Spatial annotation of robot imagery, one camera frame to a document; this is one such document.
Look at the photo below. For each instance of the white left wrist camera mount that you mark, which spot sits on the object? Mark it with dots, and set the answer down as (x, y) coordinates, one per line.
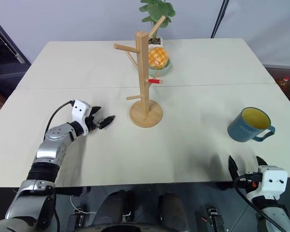
(79, 108)

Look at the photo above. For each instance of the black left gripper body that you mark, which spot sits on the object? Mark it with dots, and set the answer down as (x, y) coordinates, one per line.
(92, 123)

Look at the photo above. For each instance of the black tripod legs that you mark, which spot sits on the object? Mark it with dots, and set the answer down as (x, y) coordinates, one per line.
(219, 17)

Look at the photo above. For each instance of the wooden mug tree stand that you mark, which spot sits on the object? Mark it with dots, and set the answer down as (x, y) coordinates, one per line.
(144, 101)

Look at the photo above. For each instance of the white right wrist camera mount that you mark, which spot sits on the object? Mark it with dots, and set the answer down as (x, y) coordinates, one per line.
(271, 177)

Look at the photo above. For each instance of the dark rounded shape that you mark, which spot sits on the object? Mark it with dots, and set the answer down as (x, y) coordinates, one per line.
(173, 212)
(114, 210)

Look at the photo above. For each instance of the pale green bowl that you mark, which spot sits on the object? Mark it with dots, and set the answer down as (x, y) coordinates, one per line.
(159, 71)

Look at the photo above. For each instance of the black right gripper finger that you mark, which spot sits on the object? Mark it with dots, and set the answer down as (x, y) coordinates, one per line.
(233, 168)
(261, 162)

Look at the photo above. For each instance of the blue mug with yellow inside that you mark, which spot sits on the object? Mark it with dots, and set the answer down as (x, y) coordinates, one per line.
(242, 129)

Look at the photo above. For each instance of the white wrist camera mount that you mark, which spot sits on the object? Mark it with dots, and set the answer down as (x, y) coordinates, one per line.
(79, 108)
(271, 177)

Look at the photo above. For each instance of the white plant pot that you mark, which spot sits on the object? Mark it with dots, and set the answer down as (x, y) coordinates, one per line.
(157, 42)

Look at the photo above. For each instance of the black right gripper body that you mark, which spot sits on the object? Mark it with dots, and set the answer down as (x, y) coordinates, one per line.
(247, 184)

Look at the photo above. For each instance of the golden bread bun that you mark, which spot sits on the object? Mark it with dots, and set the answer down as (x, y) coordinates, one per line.
(158, 58)

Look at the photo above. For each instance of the green leafy plant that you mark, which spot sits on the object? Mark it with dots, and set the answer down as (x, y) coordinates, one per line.
(157, 10)

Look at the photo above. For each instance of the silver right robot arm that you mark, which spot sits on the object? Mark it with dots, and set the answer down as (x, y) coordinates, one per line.
(278, 215)

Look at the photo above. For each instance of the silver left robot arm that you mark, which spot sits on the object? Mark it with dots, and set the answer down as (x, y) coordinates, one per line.
(48, 149)

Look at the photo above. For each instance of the dark cabinet with metal bar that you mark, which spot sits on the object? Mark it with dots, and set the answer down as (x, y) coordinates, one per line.
(4, 55)

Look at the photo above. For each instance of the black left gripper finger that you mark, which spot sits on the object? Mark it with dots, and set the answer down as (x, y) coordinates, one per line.
(96, 110)
(107, 121)

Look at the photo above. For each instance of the bottle with red cap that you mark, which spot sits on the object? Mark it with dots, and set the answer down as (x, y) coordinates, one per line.
(284, 84)

